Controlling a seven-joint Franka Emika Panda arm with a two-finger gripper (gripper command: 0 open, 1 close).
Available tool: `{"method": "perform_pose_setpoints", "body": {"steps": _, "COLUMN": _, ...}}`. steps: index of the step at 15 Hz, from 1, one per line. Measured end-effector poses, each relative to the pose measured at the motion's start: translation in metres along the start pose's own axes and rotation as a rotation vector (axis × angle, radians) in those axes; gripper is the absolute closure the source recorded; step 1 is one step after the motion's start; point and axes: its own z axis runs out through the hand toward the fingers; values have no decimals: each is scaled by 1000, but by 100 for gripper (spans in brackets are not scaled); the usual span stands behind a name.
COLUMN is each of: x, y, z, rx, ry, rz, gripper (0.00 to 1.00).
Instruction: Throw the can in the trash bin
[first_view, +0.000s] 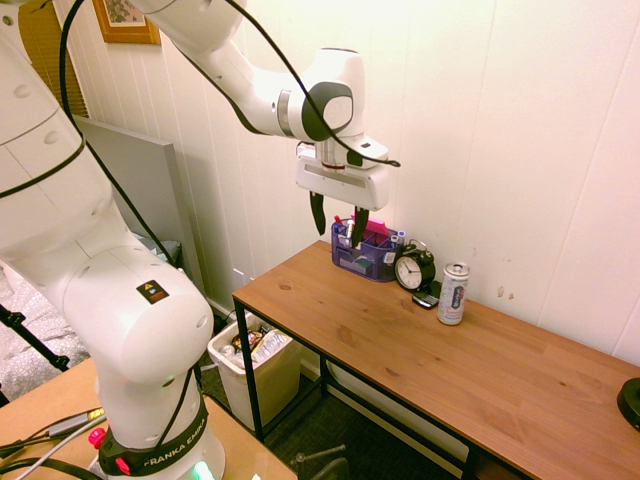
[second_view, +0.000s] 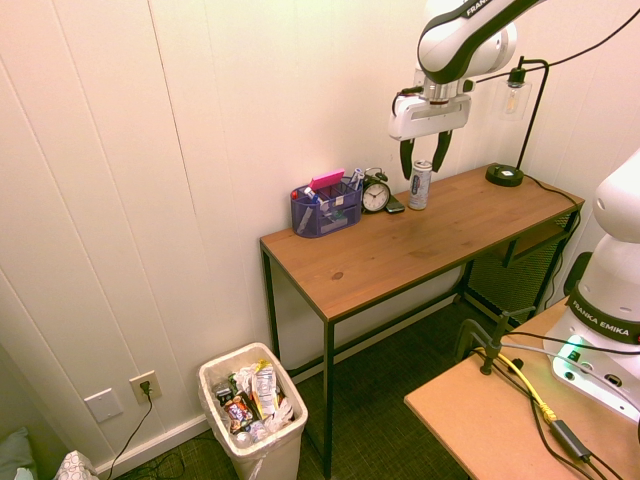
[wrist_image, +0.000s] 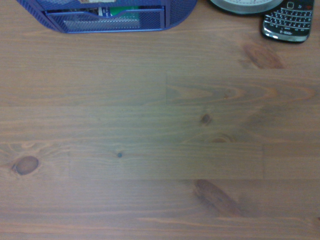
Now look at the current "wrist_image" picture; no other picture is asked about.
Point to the blue mesh desk organizer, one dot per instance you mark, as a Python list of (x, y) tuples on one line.
[(155, 20)]

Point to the black keypad mobile phone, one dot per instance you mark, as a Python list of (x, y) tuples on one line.
[(287, 25)]

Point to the green card pack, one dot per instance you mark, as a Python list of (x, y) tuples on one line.
[(123, 11)]

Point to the black twin-bell alarm clock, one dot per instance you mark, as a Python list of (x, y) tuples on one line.
[(246, 8)]

